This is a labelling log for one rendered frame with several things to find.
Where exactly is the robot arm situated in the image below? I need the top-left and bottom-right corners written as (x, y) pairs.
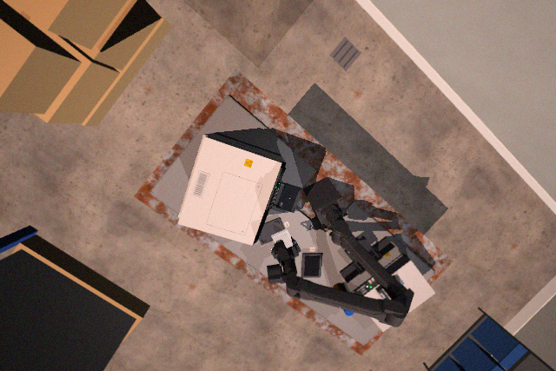
top-left (267, 204), bottom-right (414, 328)

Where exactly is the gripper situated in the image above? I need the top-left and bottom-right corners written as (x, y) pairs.
top-left (271, 236), bottom-right (301, 262)

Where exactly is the white multi-well plate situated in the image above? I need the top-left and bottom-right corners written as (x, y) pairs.
top-left (271, 229), bottom-right (293, 248)

